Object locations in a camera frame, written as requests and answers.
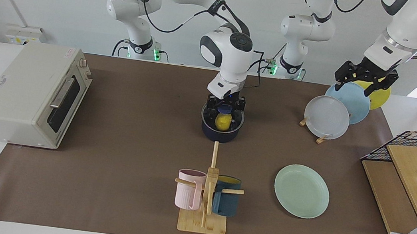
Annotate wooden plate rack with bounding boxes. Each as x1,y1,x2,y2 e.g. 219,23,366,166
297,117,330,145

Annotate dark blue saucepan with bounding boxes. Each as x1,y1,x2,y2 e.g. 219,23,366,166
198,102,246,146

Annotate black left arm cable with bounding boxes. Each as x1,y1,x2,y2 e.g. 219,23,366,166
324,0,417,60

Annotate cream toaster oven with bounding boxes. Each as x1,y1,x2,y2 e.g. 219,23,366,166
0,38,96,153

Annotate wooden mug rack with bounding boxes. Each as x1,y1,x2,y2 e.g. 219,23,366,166
169,137,250,234

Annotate black base cable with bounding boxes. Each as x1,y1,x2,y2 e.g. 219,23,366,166
112,38,130,58
258,40,288,77

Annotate pale green plate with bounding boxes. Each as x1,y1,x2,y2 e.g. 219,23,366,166
271,162,334,222

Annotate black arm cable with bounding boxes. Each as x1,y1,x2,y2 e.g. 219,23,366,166
324,0,417,60
110,0,273,90

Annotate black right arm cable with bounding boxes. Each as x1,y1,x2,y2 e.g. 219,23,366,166
110,0,273,90

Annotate yellow plate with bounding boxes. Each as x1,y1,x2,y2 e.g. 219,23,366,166
349,78,392,112

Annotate wooden storage shelf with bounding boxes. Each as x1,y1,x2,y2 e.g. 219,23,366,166
352,140,417,234

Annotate pink ribbed mug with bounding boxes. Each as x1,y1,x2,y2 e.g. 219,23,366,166
174,168,208,212

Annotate dark teal mug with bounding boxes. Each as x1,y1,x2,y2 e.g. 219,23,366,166
211,175,243,218

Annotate yellow lemon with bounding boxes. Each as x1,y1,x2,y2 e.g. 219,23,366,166
214,112,232,132

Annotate grey plate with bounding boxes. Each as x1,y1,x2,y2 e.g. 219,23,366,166
302,93,353,143

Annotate brown table mat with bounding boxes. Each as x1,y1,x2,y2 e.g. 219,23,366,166
0,41,417,234

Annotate light blue plate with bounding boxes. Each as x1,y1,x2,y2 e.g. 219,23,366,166
322,80,373,127

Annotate black wire basket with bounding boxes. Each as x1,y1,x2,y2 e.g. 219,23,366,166
359,123,417,185

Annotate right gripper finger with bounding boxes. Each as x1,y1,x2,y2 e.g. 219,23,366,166
230,111,244,127
205,107,218,124

